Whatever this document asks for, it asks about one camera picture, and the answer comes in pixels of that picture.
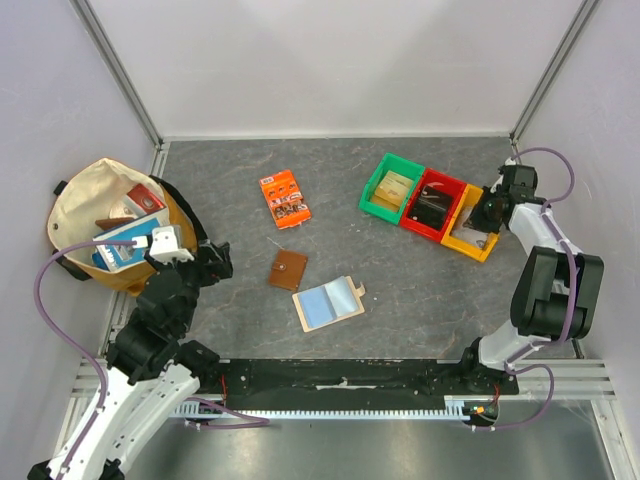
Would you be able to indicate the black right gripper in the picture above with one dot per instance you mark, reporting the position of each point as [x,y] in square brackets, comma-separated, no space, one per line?
[484,216]

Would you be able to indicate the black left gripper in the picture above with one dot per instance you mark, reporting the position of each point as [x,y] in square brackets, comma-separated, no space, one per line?
[219,267]

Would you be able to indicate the brown leather card wallet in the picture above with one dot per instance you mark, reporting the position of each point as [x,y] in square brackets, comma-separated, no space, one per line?
[287,270]

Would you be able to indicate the beige card holder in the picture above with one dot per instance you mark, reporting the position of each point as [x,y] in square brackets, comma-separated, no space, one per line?
[329,303]

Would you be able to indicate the white gold VIP card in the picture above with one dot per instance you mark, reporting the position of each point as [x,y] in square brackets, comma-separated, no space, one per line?
[468,235]

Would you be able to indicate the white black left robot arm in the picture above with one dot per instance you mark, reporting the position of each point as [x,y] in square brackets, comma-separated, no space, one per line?
[150,370]

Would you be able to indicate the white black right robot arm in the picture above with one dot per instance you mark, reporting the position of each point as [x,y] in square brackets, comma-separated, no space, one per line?
[555,298]

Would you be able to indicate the black cards in red bin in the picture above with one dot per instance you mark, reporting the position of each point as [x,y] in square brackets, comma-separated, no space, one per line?
[431,207]

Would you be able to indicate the gold cards in green bin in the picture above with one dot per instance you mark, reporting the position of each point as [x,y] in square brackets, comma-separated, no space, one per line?
[392,191]

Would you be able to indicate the yellow plastic bin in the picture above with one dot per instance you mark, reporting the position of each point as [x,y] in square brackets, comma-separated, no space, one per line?
[470,197]

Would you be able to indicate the red plastic bin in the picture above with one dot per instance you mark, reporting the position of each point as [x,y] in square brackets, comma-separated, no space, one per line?
[446,184]

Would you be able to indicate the red white product box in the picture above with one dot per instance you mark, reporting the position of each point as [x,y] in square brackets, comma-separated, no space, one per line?
[141,201]

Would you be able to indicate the orange screw box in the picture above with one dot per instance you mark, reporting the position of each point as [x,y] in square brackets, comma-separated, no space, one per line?
[285,200]

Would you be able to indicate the blue white product box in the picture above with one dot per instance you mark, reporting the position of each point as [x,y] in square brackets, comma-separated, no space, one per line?
[111,257]

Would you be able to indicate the green plastic bin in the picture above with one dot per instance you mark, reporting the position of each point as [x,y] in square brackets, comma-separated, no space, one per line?
[402,166]

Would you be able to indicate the yellow canvas tote bag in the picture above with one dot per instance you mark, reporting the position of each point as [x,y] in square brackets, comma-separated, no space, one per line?
[88,197]

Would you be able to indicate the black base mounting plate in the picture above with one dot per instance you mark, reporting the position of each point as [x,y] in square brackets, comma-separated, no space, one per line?
[348,385]

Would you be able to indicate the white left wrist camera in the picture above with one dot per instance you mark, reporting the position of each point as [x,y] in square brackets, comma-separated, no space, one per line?
[164,246]

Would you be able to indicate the grey slotted cable duct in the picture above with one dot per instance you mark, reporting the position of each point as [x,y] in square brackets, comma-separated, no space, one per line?
[452,410]

